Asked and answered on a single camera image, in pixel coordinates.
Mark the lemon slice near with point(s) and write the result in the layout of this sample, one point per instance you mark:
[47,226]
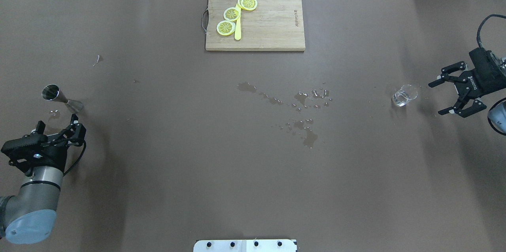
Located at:
[225,27]

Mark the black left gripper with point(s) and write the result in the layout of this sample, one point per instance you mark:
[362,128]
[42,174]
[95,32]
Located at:
[52,157]

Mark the steel double jigger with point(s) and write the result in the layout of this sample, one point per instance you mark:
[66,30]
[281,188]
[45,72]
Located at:
[54,93]

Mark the clear glass beaker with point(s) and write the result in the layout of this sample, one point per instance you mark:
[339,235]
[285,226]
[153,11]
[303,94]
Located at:
[406,94]

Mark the lemon slice far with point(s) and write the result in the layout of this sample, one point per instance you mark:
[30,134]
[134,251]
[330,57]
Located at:
[248,5]

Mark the bamboo cutting board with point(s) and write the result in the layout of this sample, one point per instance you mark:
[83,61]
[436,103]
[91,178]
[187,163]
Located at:
[275,25]

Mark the lemon slice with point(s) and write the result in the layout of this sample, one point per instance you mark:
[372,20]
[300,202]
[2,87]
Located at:
[248,5]
[232,14]
[225,27]

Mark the white metal camera stand base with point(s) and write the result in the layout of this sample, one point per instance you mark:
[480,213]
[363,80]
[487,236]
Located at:
[246,245]

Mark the yellow plastic knife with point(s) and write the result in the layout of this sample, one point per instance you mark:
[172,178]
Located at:
[238,30]

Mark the lemon slice middle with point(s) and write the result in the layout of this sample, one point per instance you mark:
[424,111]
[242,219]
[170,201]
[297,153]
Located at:
[232,14]

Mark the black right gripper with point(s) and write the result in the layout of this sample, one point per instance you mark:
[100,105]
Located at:
[483,74]

